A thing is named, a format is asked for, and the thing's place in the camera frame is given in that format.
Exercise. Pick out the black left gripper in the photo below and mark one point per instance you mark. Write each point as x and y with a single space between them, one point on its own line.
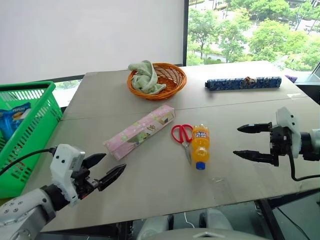
83 183

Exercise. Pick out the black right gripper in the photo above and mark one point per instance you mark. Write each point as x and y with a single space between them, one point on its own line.
281 141

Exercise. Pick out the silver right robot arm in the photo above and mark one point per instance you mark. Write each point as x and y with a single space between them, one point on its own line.
311 146

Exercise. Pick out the green plastic shopping basket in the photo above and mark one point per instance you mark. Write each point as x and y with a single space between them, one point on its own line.
32 140

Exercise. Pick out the orange wicker basket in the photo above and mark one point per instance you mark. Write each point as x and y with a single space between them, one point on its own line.
172 77

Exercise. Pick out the long pink floral box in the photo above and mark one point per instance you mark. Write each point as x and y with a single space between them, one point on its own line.
140 131

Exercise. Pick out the orange soda bottle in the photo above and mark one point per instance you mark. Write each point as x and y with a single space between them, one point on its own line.
200 147

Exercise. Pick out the blue patterned long box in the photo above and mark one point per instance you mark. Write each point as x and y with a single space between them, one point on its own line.
230 84

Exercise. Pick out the purple cloth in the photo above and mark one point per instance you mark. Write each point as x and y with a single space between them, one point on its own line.
292 77

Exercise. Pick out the black table leg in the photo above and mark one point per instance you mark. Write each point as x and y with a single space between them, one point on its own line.
271 220

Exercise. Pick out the light green towel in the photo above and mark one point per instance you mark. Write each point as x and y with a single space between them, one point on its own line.
146 77

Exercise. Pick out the blue snack bag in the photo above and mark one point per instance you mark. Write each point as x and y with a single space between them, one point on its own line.
12 120

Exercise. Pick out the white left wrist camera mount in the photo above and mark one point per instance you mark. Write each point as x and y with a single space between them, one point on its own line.
62 162

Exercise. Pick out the black window frame post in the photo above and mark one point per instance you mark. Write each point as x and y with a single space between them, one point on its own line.
185 32

